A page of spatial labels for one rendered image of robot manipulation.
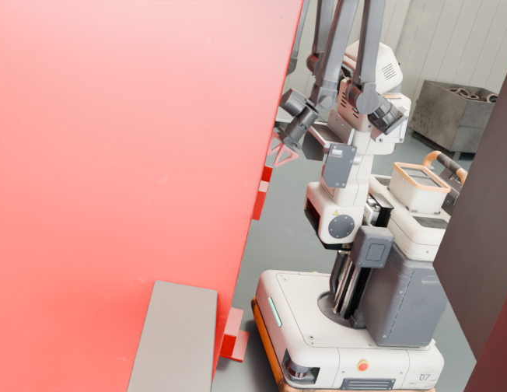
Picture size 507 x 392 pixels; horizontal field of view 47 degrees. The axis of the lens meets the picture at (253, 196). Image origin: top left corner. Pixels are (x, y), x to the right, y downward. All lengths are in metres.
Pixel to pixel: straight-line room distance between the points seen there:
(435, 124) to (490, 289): 5.79
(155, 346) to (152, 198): 0.17
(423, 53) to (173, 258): 6.45
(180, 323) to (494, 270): 0.35
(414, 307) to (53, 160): 1.82
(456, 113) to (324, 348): 4.30
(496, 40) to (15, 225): 7.02
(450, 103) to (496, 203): 5.62
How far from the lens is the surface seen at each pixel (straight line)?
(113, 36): 0.64
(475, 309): 0.73
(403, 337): 2.39
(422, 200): 2.28
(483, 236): 0.75
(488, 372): 0.44
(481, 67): 7.49
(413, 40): 6.96
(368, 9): 1.81
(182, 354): 0.63
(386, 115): 1.90
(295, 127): 1.82
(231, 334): 2.49
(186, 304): 0.70
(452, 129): 6.29
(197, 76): 0.63
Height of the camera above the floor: 1.61
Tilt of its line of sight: 23 degrees down
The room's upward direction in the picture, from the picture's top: 13 degrees clockwise
